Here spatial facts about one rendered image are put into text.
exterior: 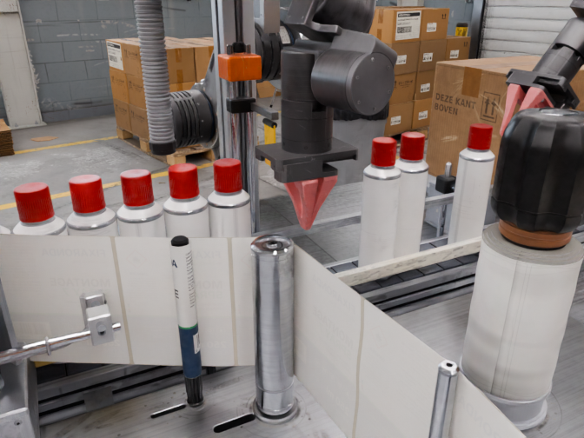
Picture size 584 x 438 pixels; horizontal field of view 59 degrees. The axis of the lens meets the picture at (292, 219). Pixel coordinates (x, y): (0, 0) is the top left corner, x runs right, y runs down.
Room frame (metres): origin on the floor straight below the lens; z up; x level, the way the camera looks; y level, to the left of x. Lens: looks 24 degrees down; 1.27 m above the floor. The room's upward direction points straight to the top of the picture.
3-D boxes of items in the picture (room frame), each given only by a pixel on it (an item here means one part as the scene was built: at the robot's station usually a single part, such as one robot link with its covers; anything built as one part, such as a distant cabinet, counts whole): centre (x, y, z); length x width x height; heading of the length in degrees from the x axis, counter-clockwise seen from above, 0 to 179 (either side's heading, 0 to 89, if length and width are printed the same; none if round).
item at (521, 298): (0.41, -0.22, 1.03); 0.09 x 0.09 x 0.30
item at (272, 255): (0.40, 0.02, 0.97); 0.05 x 0.05 x 0.19
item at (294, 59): (0.56, -0.02, 1.19); 0.07 x 0.06 x 0.07; 37
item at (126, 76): (4.54, 0.96, 0.45); 1.20 x 0.84 x 0.89; 38
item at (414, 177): (0.71, -0.17, 0.98); 0.05 x 0.05 x 0.20
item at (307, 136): (0.56, -0.02, 1.13); 0.10 x 0.07 x 0.07; 117
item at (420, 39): (4.97, -0.96, 0.57); 1.20 x 0.85 x 1.14; 129
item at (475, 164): (0.76, -0.28, 0.98); 0.05 x 0.05 x 0.20
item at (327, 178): (0.55, -0.01, 1.05); 0.07 x 0.07 x 0.09; 27
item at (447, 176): (0.84, -0.29, 0.91); 0.07 x 0.03 x 0.16; 26
